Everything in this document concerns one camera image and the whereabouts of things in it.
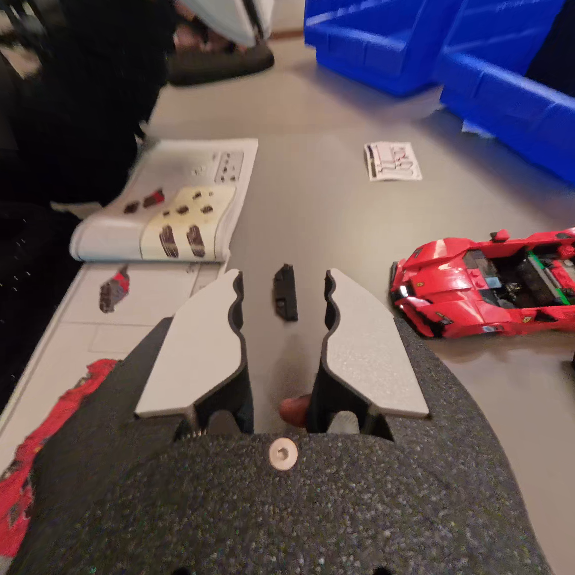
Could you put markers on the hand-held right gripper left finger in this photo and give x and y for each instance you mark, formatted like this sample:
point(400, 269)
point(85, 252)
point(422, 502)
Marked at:
point(197, 350)

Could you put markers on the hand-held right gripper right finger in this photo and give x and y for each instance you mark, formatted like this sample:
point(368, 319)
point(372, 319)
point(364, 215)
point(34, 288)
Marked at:
point(373, 355)

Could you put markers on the blue plastic bin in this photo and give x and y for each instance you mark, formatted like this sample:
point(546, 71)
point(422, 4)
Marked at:
point(516, 99)
point(373, 45)

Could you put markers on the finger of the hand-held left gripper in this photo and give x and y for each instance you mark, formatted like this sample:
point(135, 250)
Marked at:
point(268, 13)
point(215, 13)

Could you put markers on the white sticker sheet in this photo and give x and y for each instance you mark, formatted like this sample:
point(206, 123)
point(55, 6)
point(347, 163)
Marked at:
point(391, 161)

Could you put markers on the person's right hand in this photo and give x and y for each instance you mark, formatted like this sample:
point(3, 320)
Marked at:
point(294, 411)

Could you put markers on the person's left hand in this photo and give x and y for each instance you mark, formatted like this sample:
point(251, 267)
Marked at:
point(202, 40)

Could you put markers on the red lego car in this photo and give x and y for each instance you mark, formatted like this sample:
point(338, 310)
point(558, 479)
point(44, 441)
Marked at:
point(449, 287)

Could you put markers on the lego instruction booklet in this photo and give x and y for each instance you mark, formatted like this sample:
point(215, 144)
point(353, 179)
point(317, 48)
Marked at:
point(179, 161)

